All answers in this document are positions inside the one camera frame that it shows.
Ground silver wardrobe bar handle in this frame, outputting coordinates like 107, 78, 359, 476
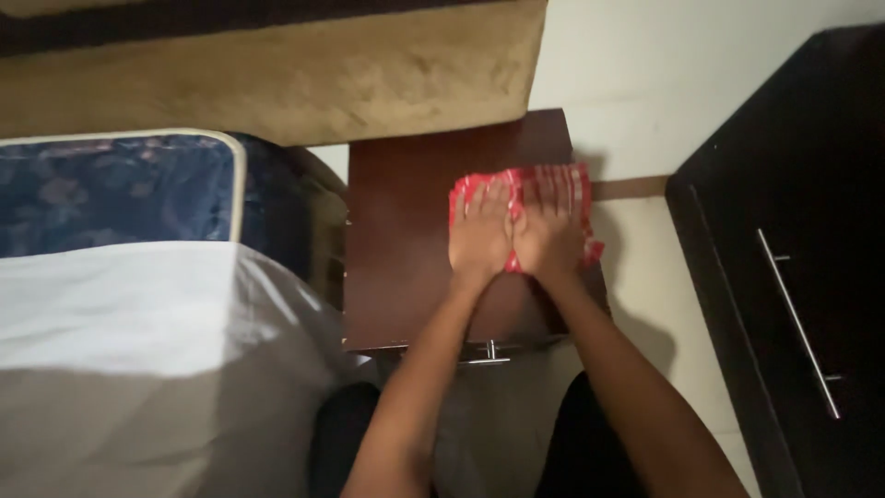
755, 228, 844, 421

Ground person's black trousers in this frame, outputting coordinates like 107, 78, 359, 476
309, 371, 651, 498

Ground person's right hand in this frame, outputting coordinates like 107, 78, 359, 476
512, 166, 586, 278

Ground person's left hand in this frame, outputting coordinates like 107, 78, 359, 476
448, 178, 516, 275

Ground blue floral mattress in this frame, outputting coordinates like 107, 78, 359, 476
0, 129, 315, 278

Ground white bed sheet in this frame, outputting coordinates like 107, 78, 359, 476
0, 240, 381, 498

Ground dark brown wooden nightstand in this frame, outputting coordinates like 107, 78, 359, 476
343, 108, 612, 352

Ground black wooden wardrobe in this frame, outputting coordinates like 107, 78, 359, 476
665, 23, 885, 498

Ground silver nightstand drawer handle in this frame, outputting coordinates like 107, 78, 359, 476
458, 339, 513, 365

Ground red white checked cloth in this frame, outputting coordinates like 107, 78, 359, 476
448, 163, 606, 274

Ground tan suede headboard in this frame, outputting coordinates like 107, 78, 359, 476
0, 0, 549, 148

